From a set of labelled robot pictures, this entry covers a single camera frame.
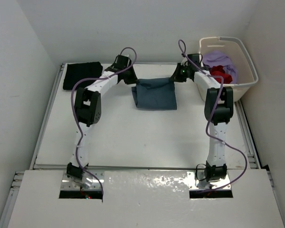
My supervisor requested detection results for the blue shirt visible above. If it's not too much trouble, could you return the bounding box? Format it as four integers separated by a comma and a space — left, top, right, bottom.
131, 77, 177, 111

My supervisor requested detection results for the lilac cloth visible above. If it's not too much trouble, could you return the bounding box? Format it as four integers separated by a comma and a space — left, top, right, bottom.
202, 50, 238, 84

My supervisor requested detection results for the black t shirt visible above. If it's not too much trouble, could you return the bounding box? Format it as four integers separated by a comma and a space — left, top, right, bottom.
63, 62, 103, 91

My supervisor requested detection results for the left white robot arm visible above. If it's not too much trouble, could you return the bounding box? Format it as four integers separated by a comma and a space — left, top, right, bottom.
66, 54, 137, 181

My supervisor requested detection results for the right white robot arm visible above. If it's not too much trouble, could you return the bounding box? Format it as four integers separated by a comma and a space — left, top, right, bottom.
170, 53, 234, 182

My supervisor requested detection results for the red shirt in basket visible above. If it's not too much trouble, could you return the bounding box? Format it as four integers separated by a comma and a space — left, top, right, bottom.
209, 65, 232, 84

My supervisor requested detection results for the cream laundry basket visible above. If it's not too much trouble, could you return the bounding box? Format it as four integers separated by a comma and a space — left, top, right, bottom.
199, 37, 259, 102

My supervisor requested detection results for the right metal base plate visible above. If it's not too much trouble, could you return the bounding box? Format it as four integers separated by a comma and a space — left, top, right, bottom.
187, 171, 232, 191

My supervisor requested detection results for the metal base plate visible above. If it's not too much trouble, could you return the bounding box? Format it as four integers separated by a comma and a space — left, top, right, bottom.
187, 171, 232, 191
60, 175, 104, 190

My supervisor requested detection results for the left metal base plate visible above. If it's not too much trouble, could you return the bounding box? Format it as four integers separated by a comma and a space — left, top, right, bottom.
60, 175, 104, 190

